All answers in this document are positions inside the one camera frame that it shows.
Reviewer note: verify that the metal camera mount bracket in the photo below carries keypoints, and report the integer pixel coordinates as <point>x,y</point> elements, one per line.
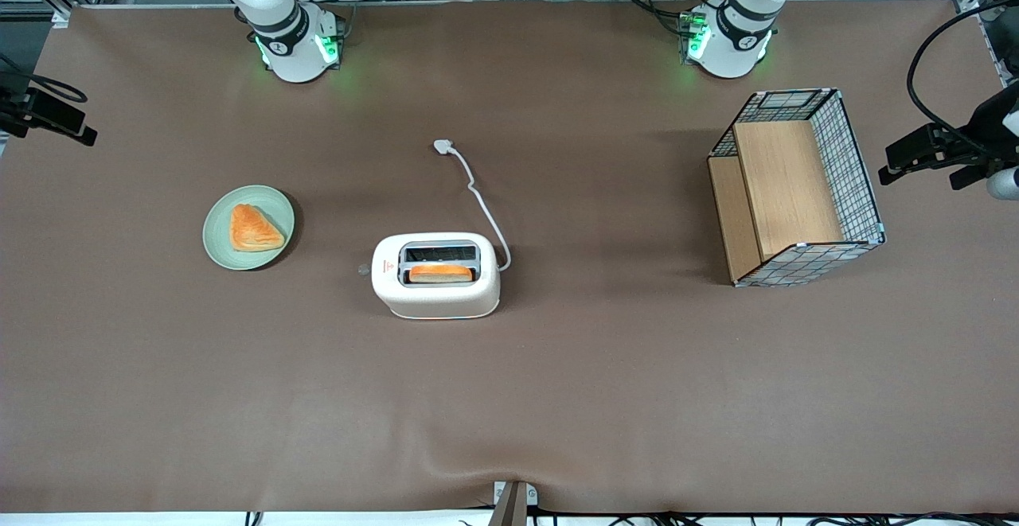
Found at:
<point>513,502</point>

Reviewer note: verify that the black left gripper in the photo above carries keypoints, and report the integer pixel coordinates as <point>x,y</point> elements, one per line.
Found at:
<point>981,134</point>

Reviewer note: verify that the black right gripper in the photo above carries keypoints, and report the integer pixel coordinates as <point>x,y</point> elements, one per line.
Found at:
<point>17,108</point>

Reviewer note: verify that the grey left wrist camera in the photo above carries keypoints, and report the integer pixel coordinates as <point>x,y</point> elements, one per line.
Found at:
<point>1005,184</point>

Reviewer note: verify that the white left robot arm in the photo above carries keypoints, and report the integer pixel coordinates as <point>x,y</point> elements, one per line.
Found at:
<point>728,40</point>

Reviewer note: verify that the white two-slot toaster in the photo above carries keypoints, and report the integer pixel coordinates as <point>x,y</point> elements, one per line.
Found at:
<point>438,299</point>

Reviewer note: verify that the wooden step shelf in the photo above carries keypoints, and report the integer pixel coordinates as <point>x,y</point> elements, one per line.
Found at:
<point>784,188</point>

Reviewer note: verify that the triangular orange pastry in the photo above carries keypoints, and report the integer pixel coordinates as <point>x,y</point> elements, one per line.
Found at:
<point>253,230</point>

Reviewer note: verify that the toast bread slice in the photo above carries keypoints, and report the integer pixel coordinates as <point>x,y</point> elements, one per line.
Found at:
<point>440,273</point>

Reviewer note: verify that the pale green round plate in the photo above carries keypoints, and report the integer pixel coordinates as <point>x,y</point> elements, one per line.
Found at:
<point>219,231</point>

